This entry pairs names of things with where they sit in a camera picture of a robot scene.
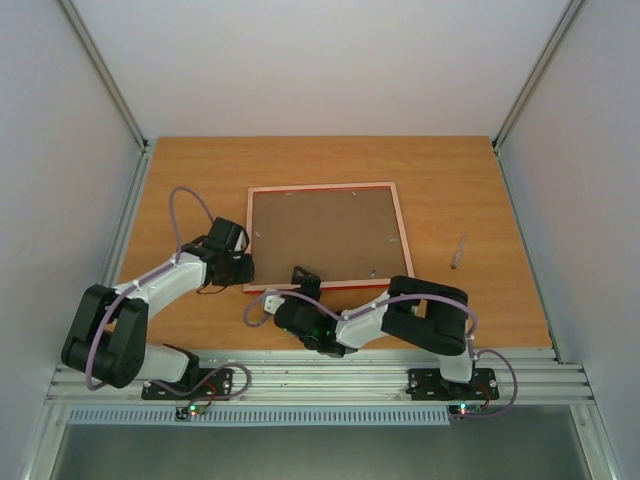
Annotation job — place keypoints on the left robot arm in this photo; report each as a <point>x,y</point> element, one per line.
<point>107,340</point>

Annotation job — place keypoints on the clear handled screwdriver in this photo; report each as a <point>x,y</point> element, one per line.
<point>458,252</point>

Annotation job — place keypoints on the aluminium corner post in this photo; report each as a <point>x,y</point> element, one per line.
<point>89,46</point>
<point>561,29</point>

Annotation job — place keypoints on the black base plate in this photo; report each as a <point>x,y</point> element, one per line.
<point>216,383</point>
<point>427,384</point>

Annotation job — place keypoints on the brown frame backing board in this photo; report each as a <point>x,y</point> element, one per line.
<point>325,235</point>

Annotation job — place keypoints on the aluminium front rail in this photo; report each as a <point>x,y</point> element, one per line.
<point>378,377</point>

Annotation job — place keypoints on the slotted grey cable duct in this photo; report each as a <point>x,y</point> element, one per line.
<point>261,416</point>

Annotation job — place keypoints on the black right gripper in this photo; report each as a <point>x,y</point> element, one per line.
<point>304,288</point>

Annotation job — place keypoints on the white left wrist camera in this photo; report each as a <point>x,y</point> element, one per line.
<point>242,242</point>

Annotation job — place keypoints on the red picture frame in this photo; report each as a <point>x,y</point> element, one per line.
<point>405,240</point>

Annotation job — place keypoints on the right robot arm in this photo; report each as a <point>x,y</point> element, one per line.
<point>434,317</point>

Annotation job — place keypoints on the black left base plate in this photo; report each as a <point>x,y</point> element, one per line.
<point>216,383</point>

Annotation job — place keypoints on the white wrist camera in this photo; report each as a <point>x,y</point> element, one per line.
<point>242,242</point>
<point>272,303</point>

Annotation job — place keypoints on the controller board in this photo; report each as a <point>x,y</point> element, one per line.
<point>465,409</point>
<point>191,411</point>

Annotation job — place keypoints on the left controller board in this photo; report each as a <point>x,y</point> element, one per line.
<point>191,411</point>

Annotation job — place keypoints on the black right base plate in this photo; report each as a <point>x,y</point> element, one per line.
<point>427,384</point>

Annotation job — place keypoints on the left aluminium corner post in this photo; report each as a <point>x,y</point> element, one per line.
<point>89,46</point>

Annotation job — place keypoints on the right aluminium corner post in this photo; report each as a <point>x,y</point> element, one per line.
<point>561,29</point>

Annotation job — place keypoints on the right controller board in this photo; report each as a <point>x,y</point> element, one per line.
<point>465,409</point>

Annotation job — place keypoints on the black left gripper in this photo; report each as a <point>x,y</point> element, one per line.
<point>242,267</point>

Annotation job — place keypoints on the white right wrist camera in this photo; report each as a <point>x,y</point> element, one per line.
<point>272,303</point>

